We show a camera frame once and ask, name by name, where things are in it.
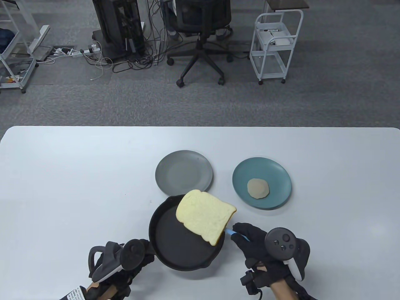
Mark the person's left hand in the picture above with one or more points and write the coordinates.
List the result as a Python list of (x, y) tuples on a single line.
[(125, 282)]

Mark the fried egg slice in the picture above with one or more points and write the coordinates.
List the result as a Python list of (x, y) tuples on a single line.
[(257, 189)]

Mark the person's right hand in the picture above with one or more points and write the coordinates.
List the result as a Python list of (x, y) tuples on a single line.
[(250, 240)]

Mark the black office chair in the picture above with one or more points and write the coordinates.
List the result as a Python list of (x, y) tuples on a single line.
[(200, 12)]

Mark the white power strip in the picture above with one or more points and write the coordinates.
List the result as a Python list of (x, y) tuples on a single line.
[(77, 53)]

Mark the toast slice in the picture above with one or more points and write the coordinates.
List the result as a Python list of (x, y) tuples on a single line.
[(203, 215)]

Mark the dark blue bag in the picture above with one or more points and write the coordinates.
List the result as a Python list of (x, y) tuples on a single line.
[(4, 40)]

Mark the white desk leg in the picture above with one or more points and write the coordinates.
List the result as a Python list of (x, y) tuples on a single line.
[(40, 33)]

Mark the grey plate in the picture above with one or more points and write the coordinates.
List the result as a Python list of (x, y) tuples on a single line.
[(184, 172)]

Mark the person's left forearm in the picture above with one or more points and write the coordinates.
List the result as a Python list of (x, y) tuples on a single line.
[(93, 287)]

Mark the black cast iron skillet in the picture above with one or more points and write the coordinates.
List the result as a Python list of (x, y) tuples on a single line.
[(175, 247)]

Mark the person's right forearm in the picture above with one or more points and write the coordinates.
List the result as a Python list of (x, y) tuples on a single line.
[(282, 292)]

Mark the white device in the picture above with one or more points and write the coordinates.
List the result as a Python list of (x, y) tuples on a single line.
[(282, 40)]

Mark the white rolling cart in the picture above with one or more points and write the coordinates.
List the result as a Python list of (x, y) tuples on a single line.
[(268, 67)]

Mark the black labelled wrist module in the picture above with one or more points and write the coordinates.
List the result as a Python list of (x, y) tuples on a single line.
[(75, 294)]

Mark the dark grey tracking controller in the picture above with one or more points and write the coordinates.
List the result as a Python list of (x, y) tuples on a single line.
[(281, 242), (132, 254)]

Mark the black computer tower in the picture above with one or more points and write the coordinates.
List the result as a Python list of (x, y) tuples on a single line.
[(115, 22)]

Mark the black floor outlet box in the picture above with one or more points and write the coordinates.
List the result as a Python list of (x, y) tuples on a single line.
[(47, 53)]

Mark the light blue dessert shovel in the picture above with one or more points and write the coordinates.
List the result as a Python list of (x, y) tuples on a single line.
[(230, 232)]

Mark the brown side table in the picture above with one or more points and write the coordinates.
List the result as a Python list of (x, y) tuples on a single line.
[(287, 3)]

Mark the white metal rack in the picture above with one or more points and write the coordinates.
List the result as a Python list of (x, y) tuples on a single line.
[(12, 86)]

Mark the teal plate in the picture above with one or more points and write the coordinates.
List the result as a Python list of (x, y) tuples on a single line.
[(243, 175)]

